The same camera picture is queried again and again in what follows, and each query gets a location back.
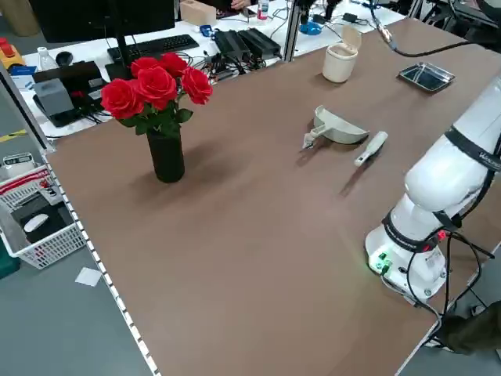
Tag clear plastic water bottle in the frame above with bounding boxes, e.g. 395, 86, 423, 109
37, 45, 56, 73

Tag black mouse pad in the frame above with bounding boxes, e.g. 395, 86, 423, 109
11, 194, 76, 244

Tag beige hand brush black bristles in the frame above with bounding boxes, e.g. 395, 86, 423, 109
354, 131, 389, 168

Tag green rose stems and leaves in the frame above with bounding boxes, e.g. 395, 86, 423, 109
117, 92, 195, 138

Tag beige plastic dustpan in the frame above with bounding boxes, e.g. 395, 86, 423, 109
303, 104, 371, 152

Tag black cylindrical vase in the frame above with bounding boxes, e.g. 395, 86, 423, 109
146, 131, 186, 183

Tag grey cube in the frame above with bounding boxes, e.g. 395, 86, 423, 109
34, 78, 75, 117

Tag light wooden box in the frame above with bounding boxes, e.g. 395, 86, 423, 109
179, 0, 218, 27

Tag aluminium table edge rail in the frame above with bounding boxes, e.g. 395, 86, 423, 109
41, 150, 162, 376

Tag red rose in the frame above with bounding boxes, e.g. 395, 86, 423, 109
180, 66, 214, 106
100, 78, 145, 121
135, 66, 178, 111
160, 52, 189, 78
130, 56, 164, 78

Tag aluminium post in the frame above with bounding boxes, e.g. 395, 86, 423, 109
282, 0, 305, 63

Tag white plastic basket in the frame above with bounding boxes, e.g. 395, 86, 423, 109
0, 164, 88, 270

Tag black base cables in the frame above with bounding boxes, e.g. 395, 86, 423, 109
405, 230, 495, 319

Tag person's leg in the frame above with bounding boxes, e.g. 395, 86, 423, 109
434, 301, 501, 356

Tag black power supply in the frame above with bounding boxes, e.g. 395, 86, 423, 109
238, 27, 282, 56
213, 29, 251, 60

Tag white digital scale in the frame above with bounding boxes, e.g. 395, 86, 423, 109
2, 152, 37, 181

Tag white paper sheet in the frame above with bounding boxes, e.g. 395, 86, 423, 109
74, 266, 103, 287

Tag white computer mouse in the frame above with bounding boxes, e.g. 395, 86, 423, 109
23, 213, 50, 233

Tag black computer monitor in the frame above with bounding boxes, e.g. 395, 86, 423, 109
29, 0, 176, 81

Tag blue white carton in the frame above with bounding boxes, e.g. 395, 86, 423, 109
9, 64, 39, 93

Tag beige bin with lid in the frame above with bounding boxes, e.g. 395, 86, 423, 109
322, 24, 363, 84

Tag tangled black cable bundle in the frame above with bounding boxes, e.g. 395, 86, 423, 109
187, 50, 255, 85

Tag rectangular metal tray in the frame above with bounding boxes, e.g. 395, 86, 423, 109
398, 61, 456, 95

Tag black keyboard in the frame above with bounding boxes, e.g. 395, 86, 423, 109
107, 34, 200, 63

